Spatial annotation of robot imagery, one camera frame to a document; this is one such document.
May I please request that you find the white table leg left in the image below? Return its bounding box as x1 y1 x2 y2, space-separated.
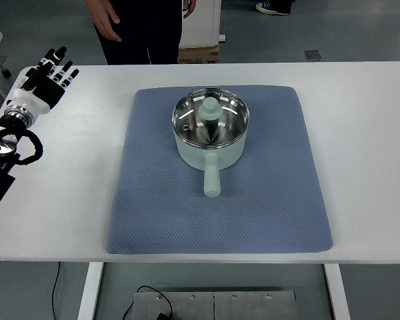
77 262 105 320

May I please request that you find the person in dark clothes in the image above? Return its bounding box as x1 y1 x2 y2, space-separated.
85 0 197 65

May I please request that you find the grey floor plate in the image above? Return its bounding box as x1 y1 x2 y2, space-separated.
304 50 324 61

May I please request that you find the mint green pot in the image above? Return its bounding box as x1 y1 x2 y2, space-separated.
174 131 247 197

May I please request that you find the blue white sneaker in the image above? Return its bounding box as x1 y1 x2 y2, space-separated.
255 1 291 16

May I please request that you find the cardboard box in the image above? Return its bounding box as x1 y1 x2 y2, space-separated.
178 45 220 64

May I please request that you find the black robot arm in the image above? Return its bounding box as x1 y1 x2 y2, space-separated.
0 47 79 202

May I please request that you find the black power cable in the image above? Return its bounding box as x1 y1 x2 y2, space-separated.
51 261 174 320

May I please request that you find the glass lid with green knob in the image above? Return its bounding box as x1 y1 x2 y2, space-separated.
172 88 249 149

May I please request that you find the white cabinet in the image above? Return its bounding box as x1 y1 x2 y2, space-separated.
179 0 221 49

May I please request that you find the white table leg right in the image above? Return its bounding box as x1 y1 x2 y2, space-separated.
324 263 351 320

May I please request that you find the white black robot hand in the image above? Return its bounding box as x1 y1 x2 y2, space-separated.
5 46 79 122

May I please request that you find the blue quilted mat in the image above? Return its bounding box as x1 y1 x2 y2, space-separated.
105 85 334 255

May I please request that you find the white table leg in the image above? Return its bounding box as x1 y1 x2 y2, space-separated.
77 262 105 320
324 263 351 320

